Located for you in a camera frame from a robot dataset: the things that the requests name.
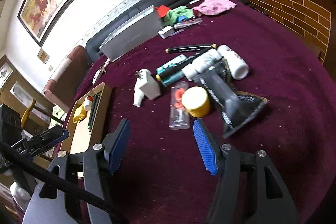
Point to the black printed pouch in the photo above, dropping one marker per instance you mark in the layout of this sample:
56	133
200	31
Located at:
231	106

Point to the small white charger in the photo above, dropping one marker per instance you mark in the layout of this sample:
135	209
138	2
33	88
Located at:
166	32

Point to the black marker tan cap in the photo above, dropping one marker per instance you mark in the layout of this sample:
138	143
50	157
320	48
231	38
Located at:
189	48

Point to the teal cartoon card pack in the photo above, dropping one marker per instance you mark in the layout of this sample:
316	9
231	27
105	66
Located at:
170	65

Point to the plain white bottle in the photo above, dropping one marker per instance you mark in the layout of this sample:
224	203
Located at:
236	64

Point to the small blue packet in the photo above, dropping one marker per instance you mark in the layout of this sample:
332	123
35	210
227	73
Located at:
181	19

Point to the green cloth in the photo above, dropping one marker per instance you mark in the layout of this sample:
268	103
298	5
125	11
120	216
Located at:
176	15

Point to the black marker olive cap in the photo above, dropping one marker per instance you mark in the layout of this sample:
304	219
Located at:
181	65

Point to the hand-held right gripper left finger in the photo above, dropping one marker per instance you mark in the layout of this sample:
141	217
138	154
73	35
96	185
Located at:
119	145

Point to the wooden brick-pattern counter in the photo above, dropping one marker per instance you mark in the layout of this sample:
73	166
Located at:
288	11

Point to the brown upholstered chair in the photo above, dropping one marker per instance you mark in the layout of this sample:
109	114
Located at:
68	74

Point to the white printed bottle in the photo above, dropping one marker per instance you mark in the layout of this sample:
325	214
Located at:
207	58

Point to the small framed picture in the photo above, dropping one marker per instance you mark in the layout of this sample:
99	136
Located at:
43	55

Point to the white red-label medicine bottle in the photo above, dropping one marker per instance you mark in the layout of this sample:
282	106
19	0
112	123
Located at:
88	104

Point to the grey cardboard box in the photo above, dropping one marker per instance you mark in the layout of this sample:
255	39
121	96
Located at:
131	35

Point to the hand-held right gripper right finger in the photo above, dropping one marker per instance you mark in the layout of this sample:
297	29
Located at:
204	148

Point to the large white plug charger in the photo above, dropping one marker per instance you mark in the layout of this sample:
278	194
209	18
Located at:
149	86

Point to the yellow foil packet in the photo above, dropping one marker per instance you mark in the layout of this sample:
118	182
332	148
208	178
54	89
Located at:
78	115

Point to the silver red tube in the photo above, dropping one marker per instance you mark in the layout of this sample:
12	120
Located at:
186	24

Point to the black marker green cap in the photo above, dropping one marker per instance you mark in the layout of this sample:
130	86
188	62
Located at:
92	116

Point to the clear case orange contents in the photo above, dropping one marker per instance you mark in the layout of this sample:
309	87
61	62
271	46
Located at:
178	113

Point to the shallow cardboard box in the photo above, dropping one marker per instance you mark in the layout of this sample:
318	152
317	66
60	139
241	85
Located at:
81	140

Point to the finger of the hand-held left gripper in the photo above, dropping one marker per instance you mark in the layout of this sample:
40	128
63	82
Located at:
52	136

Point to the wooden glass cabinet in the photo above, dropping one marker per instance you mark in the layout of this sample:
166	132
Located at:
10	87

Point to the red paper piece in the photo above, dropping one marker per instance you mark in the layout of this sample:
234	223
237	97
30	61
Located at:
162	11

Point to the round yellow tin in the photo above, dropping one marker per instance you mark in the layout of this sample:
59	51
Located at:
195	100

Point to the pink cloth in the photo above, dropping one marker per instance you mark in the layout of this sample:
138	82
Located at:
212	6

